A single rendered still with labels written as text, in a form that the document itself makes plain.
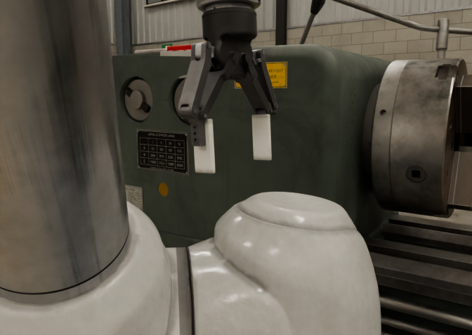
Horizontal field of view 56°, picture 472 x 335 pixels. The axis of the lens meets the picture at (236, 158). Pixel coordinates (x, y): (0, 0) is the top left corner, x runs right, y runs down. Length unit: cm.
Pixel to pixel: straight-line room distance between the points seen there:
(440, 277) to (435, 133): 25
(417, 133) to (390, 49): 726
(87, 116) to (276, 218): 20
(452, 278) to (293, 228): 54
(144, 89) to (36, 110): 80
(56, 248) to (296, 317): 19
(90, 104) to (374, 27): 805
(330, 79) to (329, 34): 786
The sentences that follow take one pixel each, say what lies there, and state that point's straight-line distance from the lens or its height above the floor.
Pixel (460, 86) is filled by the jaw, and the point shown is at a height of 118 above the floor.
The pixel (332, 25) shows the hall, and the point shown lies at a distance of 860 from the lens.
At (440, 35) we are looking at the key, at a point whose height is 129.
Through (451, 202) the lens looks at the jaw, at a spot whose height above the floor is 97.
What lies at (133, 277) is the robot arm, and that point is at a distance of 32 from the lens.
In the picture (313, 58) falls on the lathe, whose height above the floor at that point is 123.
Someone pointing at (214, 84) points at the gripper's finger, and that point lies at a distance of 58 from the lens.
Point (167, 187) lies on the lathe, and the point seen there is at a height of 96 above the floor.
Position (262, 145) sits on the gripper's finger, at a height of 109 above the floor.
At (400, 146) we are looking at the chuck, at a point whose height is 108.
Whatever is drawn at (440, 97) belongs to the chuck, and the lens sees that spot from 84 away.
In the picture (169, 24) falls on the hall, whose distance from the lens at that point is 1165.
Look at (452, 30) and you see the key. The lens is 103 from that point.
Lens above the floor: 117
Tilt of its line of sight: 9 degrees down
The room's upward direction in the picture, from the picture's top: straight up
